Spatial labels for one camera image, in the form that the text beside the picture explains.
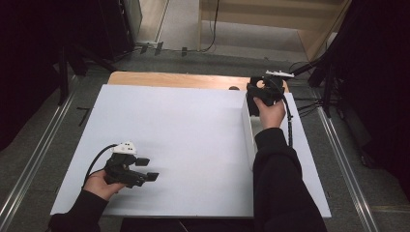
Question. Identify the white rectangular plastic bin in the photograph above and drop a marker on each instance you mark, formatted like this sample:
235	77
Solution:
249	141

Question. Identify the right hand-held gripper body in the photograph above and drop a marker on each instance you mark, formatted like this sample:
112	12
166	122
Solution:
274	93

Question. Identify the metal floor rail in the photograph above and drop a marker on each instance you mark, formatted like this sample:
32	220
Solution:
348	167
35	154

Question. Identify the black metal stand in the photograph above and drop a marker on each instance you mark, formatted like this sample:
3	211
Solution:
64	77

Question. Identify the black cabinet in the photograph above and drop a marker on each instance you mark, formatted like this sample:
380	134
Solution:
116	29

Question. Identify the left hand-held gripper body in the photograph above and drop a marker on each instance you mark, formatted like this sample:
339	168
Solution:
119	167

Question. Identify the person's left hand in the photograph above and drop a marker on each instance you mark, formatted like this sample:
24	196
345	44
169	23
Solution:
96	187

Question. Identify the black tripod stand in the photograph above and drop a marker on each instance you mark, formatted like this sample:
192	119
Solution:
328	83

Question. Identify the white table board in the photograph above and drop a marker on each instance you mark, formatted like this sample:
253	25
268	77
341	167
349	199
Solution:
199	112

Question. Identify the light wooden shelf unit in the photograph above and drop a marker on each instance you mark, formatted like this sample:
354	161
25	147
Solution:
257	14

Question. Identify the person's right hand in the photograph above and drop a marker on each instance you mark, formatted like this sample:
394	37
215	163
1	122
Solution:
272	117

